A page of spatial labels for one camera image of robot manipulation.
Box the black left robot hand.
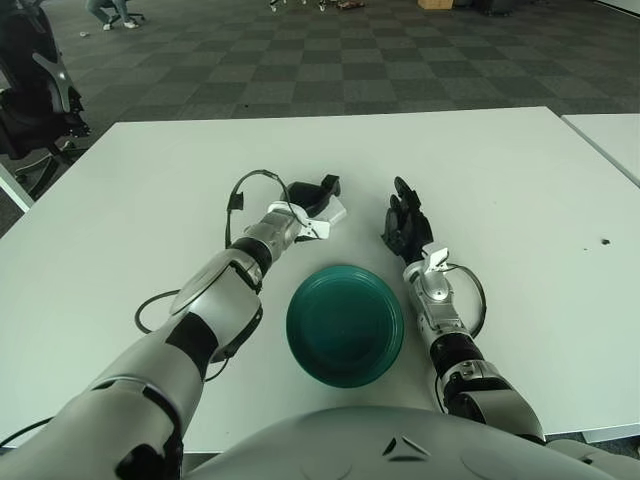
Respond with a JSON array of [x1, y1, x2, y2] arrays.
[[267, 174, 348, 242]]

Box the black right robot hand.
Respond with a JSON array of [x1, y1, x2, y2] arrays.
[[379, 175, 452, 274]]

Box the white charger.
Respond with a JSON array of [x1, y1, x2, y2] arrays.
[[323, 199, 348, 227]]

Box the green plate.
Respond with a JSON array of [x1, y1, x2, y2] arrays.
[[285, 264, 406, 389]]

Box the grey robot torso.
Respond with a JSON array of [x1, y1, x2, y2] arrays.
[[183, 405, 640, 480]]

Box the seated person in jeans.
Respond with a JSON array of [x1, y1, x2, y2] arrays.
[[84, 0, 147, 31]]

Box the black office chair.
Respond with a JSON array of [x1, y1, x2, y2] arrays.
[[0, 0, 94, 202]]

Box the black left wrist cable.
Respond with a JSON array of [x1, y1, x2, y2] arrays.
[[224, 169, 294, 249]]

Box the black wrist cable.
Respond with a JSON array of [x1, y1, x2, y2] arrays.
[[446, 263, 488, 347], [224, 169, 294, 249]]

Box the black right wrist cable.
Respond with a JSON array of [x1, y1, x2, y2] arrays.
[[446, 263, 488, 347]]

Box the black left elbow cable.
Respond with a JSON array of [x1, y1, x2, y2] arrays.
[[0, 288, 262, 447]]

